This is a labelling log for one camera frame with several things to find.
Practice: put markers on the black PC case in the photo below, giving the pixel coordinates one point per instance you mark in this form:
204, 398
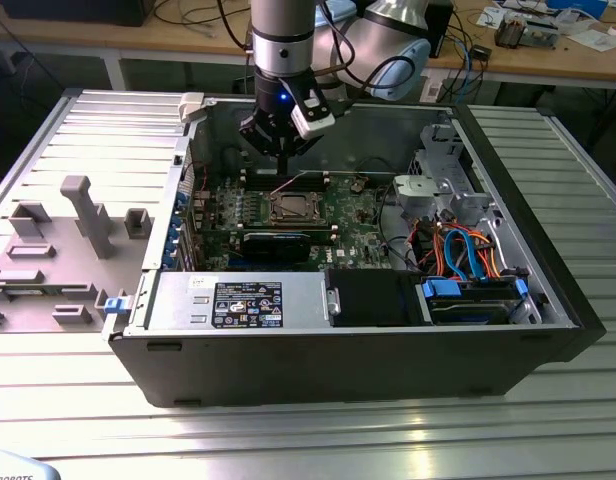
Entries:
313, 370

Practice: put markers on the blue disk carrier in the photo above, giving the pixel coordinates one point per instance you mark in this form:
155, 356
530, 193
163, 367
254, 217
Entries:
440, 290

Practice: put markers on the grey parts rack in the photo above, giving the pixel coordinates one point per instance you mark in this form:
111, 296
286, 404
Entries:
63, 280

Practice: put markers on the wooden desk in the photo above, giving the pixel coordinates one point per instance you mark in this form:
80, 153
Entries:
188, 37

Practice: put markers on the silver metal box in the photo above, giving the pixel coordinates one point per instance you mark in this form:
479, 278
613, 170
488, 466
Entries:
543, 35

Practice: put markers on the silver CPU chip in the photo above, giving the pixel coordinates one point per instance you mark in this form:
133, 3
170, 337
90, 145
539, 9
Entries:
294, 206

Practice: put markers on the black monitor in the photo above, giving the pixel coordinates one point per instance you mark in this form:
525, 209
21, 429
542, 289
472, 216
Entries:
73, 12

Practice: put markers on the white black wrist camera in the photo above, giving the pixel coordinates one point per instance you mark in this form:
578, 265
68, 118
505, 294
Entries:
313, 120

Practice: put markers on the black desktop box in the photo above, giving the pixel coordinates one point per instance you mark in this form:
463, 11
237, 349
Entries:
444, 25

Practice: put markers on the blue plastic clip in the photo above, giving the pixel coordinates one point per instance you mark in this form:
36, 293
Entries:
117, 306

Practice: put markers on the silver power supply unit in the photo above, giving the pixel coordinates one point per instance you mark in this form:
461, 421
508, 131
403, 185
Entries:
178, 300

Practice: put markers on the CPU socket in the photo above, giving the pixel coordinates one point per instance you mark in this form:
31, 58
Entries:
271, 218

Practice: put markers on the white paper sheet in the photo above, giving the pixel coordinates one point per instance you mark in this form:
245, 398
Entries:
595, 40

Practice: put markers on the CPU heatsink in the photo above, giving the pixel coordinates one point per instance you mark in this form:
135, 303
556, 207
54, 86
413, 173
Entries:
510, 30

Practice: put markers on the white case latch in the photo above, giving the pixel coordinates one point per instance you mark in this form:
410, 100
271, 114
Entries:
192, 106

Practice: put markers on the blue cardboard box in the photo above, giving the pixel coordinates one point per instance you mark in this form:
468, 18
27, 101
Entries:
578, 4

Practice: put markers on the pale blue teach pendant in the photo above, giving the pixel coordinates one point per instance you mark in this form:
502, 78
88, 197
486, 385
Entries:
18, 467

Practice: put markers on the black graphics card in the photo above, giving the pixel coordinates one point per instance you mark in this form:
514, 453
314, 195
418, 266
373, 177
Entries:
275, 247

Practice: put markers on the silver metal disk bay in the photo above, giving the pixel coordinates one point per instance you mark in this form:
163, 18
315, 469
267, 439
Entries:
458, 165

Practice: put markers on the hard disk drive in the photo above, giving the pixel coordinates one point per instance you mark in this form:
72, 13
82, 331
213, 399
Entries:
468, 312

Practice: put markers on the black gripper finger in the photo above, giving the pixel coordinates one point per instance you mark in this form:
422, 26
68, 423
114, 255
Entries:
258, 132
295, 145

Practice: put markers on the green motherboard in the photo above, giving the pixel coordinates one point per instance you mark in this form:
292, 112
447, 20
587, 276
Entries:
348, 235

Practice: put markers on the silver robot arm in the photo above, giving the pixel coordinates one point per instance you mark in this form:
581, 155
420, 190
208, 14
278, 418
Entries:
283, 35

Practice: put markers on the black power adapter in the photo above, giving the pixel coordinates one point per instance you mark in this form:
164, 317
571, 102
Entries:
480, 52

